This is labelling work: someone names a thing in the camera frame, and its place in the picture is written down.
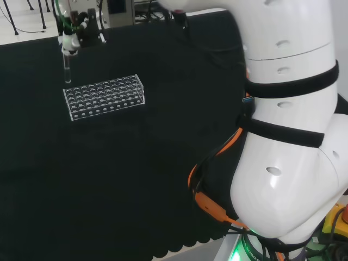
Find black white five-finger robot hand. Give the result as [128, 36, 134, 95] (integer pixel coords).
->
[57, 8, 107, 57]

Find clear glass test tube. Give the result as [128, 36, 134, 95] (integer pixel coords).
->
[63, 53, 72, 84]

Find clear plastic test tube rack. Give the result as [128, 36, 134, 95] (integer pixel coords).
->
[63, 73, 145, 122]

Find grey metal cabinet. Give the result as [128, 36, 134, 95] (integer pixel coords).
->
[107, 0, 136, 28]

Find black tripod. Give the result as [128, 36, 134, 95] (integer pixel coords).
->
[0, 0, 53, 36]

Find black bench cloth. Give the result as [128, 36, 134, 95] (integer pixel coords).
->
[0, 9, 252, 259]

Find blue-tipped black plug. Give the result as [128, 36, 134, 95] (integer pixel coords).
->
[241, 95, 256, 117]

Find yellow stop button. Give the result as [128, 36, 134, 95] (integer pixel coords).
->
[321, 202, 348, 243]

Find green cable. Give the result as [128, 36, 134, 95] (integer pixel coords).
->
[53, 0, 73, 33]

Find black cable with plug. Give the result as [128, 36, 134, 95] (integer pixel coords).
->
[163, 9, 245, 69]

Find orange cable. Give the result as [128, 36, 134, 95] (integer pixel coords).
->
[187, 127, 251, 232]

